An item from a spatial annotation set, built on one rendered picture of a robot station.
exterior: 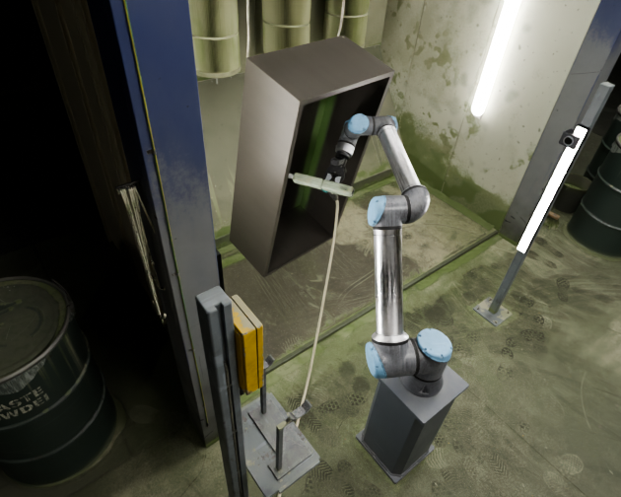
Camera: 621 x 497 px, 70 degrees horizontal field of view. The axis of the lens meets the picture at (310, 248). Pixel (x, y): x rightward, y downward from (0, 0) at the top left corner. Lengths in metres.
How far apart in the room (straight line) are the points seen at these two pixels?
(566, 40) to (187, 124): 2.77
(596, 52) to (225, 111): 2.49
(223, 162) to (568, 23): 2.47
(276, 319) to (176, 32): 2.13
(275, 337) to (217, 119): 1.66
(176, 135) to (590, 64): 2.79
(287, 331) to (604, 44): 2.64
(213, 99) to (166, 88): 2.28
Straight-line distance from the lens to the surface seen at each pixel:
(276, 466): 1.66
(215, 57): 3.10
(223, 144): 3.47
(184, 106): 1.27
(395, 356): 1.84
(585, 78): 3.52
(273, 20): 3.30
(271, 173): 2.13
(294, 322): 2.97
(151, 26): 1.18
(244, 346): 1.05
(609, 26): 3.45
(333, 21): 3.68
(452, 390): 2.13
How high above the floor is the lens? 2.36
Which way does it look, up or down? 41 degrees down
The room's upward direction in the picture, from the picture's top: 5 degrees clockwise
